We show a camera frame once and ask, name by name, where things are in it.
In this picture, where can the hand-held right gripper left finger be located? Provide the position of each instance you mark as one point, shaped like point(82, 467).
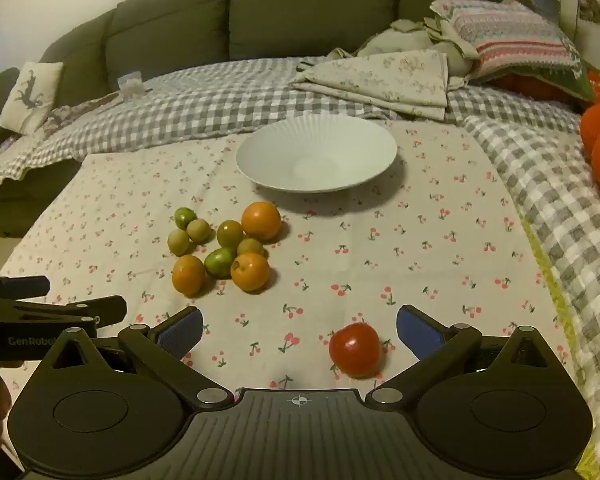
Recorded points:
point(182, 332)

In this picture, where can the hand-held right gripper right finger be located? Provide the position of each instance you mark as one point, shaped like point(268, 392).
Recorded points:
point(420, 332)

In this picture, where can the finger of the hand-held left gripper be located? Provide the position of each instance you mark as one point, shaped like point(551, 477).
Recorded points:
point(80, 308)
point(15, 287)

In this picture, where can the red tomato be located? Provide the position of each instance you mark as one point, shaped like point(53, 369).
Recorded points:
point(355, 350)

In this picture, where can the green plum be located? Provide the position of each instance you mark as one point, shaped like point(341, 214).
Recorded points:
point(218, 262)
point(182, 216)
point(229, 233)

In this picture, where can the yellow-green plum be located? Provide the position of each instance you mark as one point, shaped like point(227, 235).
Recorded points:
point(198, 230)
point(251, 246)
point(178, 243)

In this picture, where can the large orange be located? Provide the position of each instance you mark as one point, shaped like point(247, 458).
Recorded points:
point(261, 220)

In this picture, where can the white ribbed bowl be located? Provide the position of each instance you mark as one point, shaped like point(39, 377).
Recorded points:
point(316, 155)

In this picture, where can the cherry print cloth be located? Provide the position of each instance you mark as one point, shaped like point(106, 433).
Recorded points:
point(430, 240)

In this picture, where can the deer print cushion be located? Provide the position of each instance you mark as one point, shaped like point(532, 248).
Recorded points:
point(30, 95)

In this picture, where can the grey checkered blanket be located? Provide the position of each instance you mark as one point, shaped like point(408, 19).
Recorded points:
point(190, 105)

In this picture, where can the small white plastic item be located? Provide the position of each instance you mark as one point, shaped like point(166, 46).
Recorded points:
point(131, 85)

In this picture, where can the folded floral cloth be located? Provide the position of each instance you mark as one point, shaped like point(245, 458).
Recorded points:
point(380, 80)

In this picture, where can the orange cushion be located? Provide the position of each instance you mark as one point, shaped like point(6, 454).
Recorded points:
point(535, 89)

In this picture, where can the striped knit pillow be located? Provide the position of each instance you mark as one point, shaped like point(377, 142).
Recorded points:
point(505, 35)

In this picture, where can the olive green sofa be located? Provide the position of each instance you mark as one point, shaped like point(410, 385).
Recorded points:
point(290, 15)

